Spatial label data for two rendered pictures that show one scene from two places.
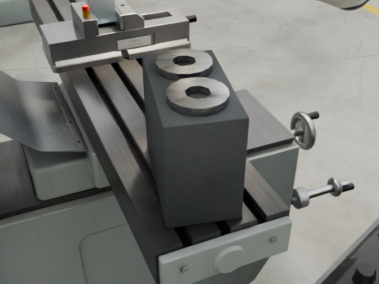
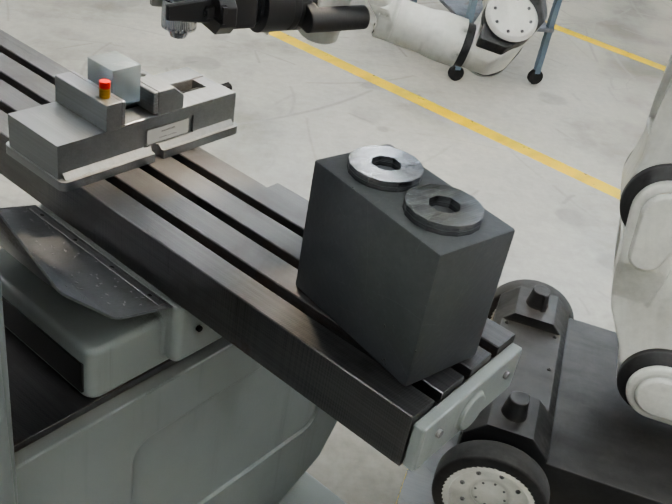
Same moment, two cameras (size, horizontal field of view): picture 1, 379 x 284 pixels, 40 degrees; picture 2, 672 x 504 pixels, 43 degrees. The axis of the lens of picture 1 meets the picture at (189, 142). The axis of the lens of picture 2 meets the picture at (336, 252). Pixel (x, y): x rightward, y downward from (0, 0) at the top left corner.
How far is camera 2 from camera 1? 53 cm
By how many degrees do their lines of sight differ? 27
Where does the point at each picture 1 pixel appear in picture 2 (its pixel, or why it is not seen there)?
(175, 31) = (218, 109)
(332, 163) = not seen: hidden behind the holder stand
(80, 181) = (148, 356)
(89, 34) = (113, 124)
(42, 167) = (100, 344)
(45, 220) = (100, 427)
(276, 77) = not seen: hidden behind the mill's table
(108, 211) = (176, 395)
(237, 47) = not seen: hidden behind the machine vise
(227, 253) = (474, 403)
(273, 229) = (508, 361)
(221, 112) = (482, 226)
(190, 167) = (450, 301)
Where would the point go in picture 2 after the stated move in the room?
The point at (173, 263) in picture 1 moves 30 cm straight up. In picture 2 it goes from (432, 429) to (501, 202)
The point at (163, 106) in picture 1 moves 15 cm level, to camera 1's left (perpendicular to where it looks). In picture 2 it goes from (413, 227) to (285, 246)
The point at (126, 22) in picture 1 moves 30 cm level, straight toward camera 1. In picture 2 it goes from (162, 102) to (259, 200)
